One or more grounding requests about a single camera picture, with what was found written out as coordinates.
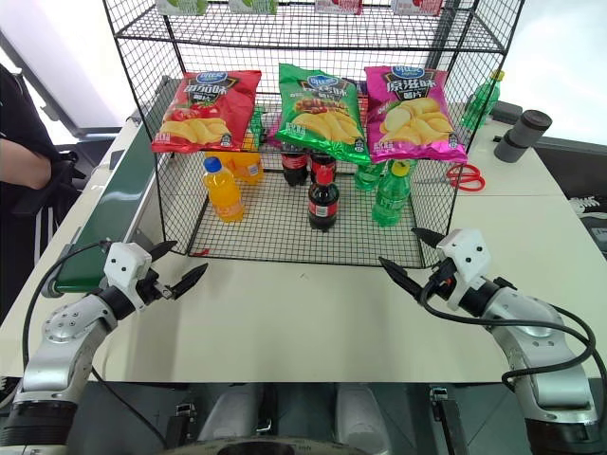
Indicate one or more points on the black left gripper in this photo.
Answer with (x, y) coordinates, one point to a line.
(152, 288)

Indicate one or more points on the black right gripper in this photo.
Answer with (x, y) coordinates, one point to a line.
(443, 278)

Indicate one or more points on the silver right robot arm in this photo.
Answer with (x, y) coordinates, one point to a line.
(531, 327)

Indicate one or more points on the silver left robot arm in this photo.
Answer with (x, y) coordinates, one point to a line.
(61, 332)

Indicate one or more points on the person's bare forearm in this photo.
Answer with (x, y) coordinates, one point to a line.
(23, 165)

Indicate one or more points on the green conveyor belt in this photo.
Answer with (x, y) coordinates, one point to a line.
(123, 180)

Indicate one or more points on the green soda bottle yellow cap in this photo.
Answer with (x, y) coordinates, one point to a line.
(389, 199)
(479, 104)

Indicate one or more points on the orange soda bottle blue cap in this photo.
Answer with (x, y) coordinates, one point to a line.
(225, 194)

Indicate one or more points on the cola bottle red cap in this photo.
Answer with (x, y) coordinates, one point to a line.
(323, 204)

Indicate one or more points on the cola bottle red label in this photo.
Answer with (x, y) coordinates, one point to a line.
(294, 166)
(323, 163)

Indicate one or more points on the magenta potato chip bag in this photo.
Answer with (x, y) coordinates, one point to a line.
(412, 118)

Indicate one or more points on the red potato chip bag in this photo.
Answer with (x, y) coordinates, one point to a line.
(204, 114)

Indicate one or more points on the black table clamp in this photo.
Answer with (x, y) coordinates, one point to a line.
(446, 417)
(181, 419)

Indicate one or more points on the small green plastic bottle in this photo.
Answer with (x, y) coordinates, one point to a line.
(256, 127)

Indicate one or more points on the grey foam cylinder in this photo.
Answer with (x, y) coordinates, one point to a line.
(521, 135)

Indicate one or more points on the green potato chip bag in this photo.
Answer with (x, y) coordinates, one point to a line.
(322, 118)

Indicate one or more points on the white rounded robot leg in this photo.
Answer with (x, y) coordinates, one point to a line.
(360, 417)

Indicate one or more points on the dark purple snack bag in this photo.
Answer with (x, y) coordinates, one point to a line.
(354, 87)

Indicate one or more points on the black white sneaker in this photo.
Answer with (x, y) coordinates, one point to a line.
(5, 391)

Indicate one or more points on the person in black clothes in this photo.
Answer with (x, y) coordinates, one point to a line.
(19, 118)

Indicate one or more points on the red drink carton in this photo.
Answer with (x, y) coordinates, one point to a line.
(417, 5)
(339, 5)

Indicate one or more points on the green drink carton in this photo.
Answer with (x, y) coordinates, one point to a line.
(253, 5)
(180, 5)

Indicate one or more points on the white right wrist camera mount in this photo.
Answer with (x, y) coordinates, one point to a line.
(464, 263)

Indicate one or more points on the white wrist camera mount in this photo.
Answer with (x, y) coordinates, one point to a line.
(464, 263)
(124, 269)

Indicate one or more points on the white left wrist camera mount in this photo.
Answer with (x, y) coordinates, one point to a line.
(124, 269)

